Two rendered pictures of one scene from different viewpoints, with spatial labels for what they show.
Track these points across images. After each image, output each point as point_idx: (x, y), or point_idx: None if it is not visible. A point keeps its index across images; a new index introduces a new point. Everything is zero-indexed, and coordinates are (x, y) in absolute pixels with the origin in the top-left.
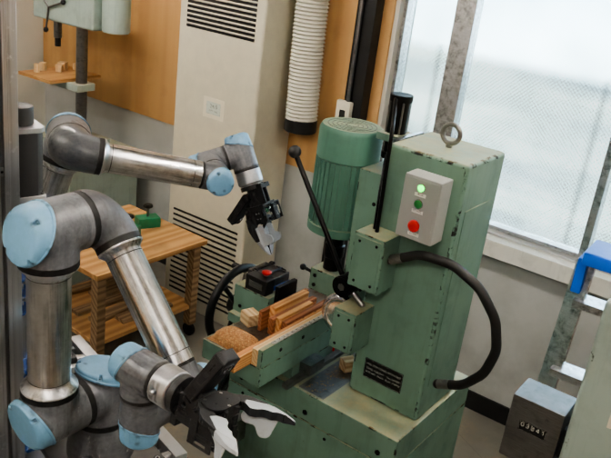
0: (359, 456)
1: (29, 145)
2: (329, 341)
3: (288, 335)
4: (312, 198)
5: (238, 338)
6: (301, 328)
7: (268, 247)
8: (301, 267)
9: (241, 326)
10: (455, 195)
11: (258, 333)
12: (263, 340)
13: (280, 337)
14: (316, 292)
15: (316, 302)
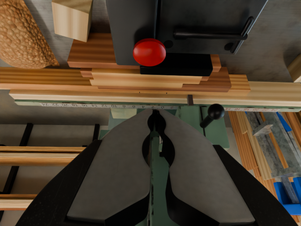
0: None
1: None
2: (100, 134)
3: (72, 106)
4: None
5: (2, 58)
6: (101, 107)
7: (157, 127)
8: (208, 112)
9: (49, 5)
10: None
11: (69, 41)
12: (40, 85)
13: (59, 104)
14: (293, 24)
15: (242, 45)
